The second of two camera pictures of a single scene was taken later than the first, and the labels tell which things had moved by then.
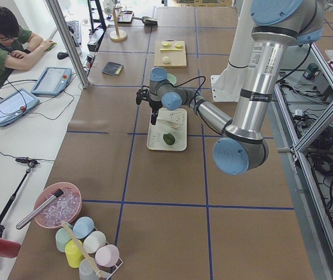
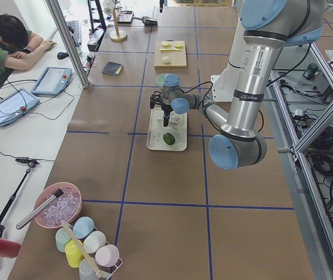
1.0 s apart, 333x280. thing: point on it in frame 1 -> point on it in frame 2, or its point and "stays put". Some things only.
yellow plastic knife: [163, 49] stays put
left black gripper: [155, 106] -> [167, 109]
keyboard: [75, 27] stays put
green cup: [62, 238] stays put
